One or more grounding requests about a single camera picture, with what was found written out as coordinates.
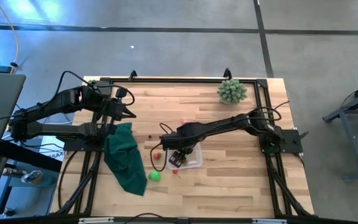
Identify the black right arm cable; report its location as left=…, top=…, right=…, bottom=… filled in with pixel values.
left=149, top=141, right=169, bottom=172

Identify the yellow cable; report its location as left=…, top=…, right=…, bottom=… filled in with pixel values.
left=0, top=0, right=20, bottom=74

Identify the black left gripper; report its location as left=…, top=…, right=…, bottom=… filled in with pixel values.
left=106, top=98, right=137, bottom=122

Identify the green toy pear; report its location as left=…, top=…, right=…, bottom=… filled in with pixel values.
left=148, top=170, right=162, bottom=183

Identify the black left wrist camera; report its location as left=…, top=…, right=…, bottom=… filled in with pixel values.
left=115, top=87, right=129, bottom=99

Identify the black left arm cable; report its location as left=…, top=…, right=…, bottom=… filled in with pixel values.
left=53, top=70, right=135, bottom=107

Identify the dark green cloth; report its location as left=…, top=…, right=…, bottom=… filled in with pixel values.
left=103, top=122, right=149, bottom=197

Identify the white printed sheet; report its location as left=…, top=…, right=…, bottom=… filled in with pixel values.
left=39, top=129, right=68, bottom=162

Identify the brown bottle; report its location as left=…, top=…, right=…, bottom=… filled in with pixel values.
left=1, top=167, right=22, bottom=178

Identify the silver metal can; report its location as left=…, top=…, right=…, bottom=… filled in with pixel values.
left=20, top=169, right=44, bottom=184

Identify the white bracket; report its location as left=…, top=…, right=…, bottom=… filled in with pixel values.
left=252, top=218, right=287, bottom=224
left=78, top=217, right=114, bottom=224

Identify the potted faux green plant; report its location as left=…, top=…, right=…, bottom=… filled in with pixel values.
left=216, top=78, right=248, bottom=106

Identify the clear plastic tupperware container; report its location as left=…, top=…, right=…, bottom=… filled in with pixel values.
left=165, top=142, right=204, bottom=170

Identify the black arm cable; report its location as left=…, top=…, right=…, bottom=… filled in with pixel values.
left=149, top=141, right=169, bottom=172
left=53, top=70, right=135, bottom=107

